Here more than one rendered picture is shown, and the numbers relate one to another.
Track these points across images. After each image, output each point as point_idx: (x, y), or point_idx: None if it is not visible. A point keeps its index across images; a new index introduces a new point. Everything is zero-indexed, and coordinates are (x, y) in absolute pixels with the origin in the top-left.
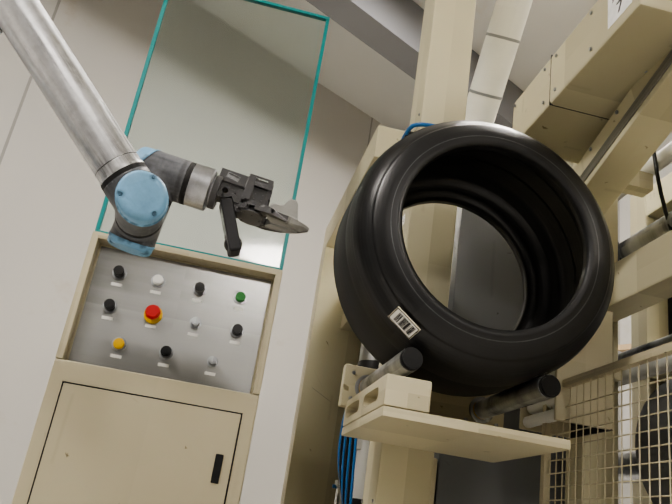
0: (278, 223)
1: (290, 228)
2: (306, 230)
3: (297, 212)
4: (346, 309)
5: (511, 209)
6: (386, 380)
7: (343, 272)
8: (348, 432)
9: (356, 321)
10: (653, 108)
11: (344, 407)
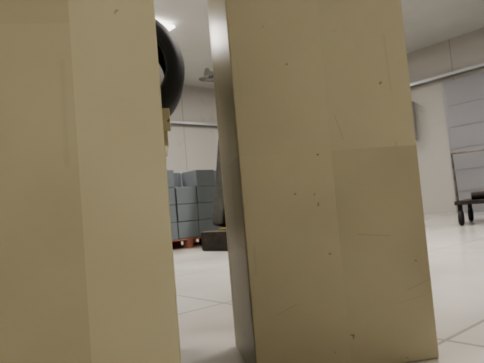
0: (211, 80)
1: (206, 81)
2: (199, 80)
3: (204, 75)
4: (177, 100)
5: None
6: None
7: (181, 91)
8: (168, 148)
9: (173, 108)
10: None
11: (167, 130)
